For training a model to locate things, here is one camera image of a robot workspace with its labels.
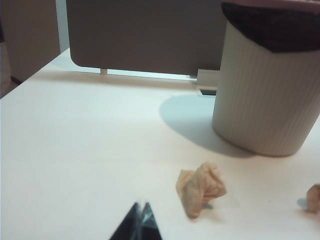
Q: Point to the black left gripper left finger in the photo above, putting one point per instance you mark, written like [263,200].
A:
[130,225]

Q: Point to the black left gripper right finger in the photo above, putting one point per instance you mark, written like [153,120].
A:
[150,227]

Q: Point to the brown paper towel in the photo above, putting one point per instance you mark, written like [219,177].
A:
[200,187]
[313,200]

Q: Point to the white ribbed pink-rimmed trash can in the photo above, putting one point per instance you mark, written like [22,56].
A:
[260,100]

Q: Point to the black plastic trash bag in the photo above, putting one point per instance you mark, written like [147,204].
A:
[275,27]

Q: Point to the grey desk partition panel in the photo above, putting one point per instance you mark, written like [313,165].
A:
[145,32]

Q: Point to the white partition support post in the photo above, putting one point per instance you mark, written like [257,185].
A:
[103,71]

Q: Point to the white partition clamp bracket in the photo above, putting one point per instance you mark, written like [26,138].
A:
[206,80]

